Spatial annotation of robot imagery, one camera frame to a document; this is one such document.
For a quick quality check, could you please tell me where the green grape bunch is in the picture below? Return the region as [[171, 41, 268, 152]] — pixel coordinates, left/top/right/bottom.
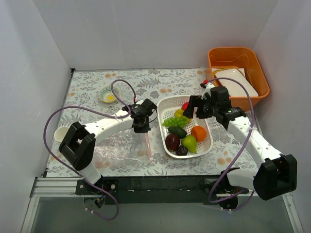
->
[[162, 116, 191, 128]]

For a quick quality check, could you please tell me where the dark green avocado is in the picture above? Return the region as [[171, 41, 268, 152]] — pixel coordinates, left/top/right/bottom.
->
[[168, 126, 187, 139]]

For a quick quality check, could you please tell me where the clear zip top bag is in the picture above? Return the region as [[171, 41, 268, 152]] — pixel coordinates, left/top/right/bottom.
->
[[92, 130, 152, 169]]

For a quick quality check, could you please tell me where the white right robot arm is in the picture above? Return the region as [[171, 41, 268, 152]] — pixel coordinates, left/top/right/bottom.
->
[[183, 86, 297, 200]]

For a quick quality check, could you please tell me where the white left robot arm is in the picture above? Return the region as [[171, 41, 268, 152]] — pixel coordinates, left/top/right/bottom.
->
[[58, 99, 157, 194]]

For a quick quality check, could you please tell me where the red tomato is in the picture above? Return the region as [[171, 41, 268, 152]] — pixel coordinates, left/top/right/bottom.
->
[[181, 102, 189, 110]]

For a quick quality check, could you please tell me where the yellow banana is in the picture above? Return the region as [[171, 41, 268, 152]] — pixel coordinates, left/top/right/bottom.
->
[[174, 109, 191, 123]]

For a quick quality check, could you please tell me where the white perforated plastic basket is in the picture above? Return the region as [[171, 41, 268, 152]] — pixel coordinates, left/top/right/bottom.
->
[[157, 95, 213, 159]]

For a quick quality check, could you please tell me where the orange fruit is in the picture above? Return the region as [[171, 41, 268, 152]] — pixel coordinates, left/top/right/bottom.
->
[[190, 126, 207, 142]]

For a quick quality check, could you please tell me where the white rectangular plate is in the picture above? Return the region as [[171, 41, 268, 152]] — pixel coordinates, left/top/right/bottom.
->
[[212, 68, 259, 97]]

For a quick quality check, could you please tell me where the green pear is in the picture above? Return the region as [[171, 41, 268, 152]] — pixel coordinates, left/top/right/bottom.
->
[[182, 135, 197, 153]]

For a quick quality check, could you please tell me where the dark red apple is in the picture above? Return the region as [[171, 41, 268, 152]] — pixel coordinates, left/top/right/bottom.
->
[[165, 134, 180, 151]]

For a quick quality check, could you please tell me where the dark purple plum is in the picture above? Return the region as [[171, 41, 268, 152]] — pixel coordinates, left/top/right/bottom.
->
[[175, 146, 188, 156]]

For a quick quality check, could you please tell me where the patterned small bowl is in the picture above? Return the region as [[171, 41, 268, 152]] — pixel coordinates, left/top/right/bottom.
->
[[99, 86, 117, 104]]

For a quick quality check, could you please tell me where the floral patterned table mat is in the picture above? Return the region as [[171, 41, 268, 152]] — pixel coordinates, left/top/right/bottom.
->
[[46, 68, 263, 178]]

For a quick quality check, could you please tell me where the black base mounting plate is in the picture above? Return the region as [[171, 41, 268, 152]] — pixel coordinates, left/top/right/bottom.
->
[[75, 174, 250, 206]]

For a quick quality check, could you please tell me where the white paper cup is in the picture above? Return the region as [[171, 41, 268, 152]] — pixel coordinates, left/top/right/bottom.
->
[[54, 126, 69, 142]]

